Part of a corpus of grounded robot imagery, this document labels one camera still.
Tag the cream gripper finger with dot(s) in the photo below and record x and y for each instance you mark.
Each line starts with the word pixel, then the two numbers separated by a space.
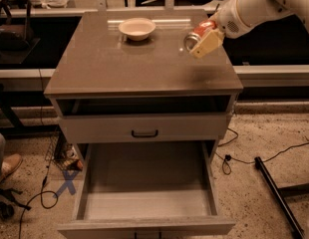
pixel 210 41

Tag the orange soda can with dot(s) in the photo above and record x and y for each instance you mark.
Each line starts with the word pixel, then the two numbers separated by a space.
pixel 195 36

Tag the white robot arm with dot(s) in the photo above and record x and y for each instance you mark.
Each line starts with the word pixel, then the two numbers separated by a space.
pixel 236 18

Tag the closed grey top drawer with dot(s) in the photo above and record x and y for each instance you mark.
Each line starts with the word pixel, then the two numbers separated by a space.
pixel 98 129

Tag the grey drawer cabinet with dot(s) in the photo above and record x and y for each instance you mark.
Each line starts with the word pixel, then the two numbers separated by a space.
pixel 103 73

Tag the open grey middle drawer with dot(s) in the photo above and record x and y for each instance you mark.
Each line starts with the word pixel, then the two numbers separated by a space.
pixel 147 190

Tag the white paper bowl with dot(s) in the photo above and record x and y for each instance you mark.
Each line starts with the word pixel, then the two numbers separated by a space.
pixel 137 29

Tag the black metal stand leg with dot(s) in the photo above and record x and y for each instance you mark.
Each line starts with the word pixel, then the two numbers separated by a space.
pixel 281 193

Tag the black bag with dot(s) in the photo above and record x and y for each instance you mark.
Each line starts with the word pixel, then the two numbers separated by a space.
pixel 16 40

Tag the brown shoe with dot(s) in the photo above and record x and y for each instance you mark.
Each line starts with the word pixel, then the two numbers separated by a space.
pixel 9 164

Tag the black drawer handle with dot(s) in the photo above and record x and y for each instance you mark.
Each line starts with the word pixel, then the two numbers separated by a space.
pixel 144 134

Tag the wire basket with items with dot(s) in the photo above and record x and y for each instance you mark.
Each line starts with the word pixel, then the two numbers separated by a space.
pixel 62 154

